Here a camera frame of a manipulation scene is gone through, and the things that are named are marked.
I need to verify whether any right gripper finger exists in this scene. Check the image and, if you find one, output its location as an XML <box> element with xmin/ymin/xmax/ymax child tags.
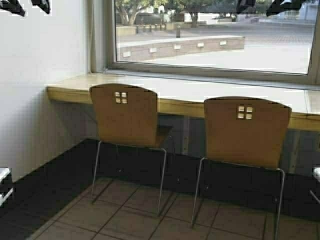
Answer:
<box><xmin>266</xmin><ymin>0</ymin><xmax>305</xmax><ymax>17</ymax></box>
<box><xmin>236</xmin><ymin>0</ymin><xmax>256</xmax><ymax>15</ymax></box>

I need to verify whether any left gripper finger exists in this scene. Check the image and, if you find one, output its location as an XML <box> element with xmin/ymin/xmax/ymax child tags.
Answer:
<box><xmin>31</xmin><ymin>0</ymin><xmax>51</xmax><ymax>14</ymax></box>
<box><xmin>0</xmin><ymin>0</ymin><xmax>26</xmax><ymax>17</ymax></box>

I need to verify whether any robot base right corner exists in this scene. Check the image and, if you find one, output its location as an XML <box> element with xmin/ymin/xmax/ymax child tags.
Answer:
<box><xmin>309</xmin><ymin>165</ymin><xmax>320</xmax><ymax>204</ymax></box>

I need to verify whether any robot base left corner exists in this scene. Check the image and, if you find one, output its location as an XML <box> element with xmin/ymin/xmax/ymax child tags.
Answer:
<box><xmin>0</xmin><ymin>167</ymin><xmax>14</xmax><ymax>206</ymax></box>

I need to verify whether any plywood chair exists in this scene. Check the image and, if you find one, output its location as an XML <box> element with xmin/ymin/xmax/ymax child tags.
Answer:
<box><xmin>197</xmin><ymin>96</ymin><xmax>292</xmax><ymax>240</ymax></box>
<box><xmin>89</xmin><ymin>83</ymin><xmax>175</xmax><ymax>218</ymax></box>

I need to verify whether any window frame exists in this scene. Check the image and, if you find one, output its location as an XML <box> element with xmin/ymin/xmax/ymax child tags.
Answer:
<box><xmin>87</xmin><ymin>0</ymin><xmax>320</xmax><ymax>85</ymax></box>

